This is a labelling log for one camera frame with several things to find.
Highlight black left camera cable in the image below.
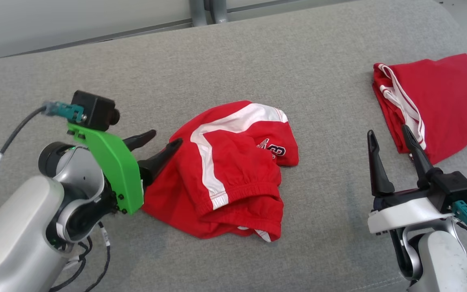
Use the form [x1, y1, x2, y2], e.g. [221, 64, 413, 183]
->
[0, 106, 49, 217]

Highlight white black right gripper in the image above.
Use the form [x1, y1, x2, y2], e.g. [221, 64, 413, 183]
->
[366, 124, 457, 234]

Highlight grey double metal frame post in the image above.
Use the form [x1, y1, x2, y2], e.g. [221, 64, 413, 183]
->
[189, 0, 229, 27]

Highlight red shirt with white trim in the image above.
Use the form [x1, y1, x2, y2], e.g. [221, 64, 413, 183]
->
[372, 53, 467, 165]

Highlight black left arm cable bundle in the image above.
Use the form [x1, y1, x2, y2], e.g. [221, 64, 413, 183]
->
[49, 221, 112, 292]

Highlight red shorts with white stripe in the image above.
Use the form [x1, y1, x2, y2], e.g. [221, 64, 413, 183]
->
[141, 100, 300, 243]

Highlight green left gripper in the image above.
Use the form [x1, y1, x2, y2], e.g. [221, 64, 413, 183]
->
[66, 122, 184, 215]

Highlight teal left camera cable connector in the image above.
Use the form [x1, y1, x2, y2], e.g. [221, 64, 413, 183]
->
[42, 101, 86, 123]

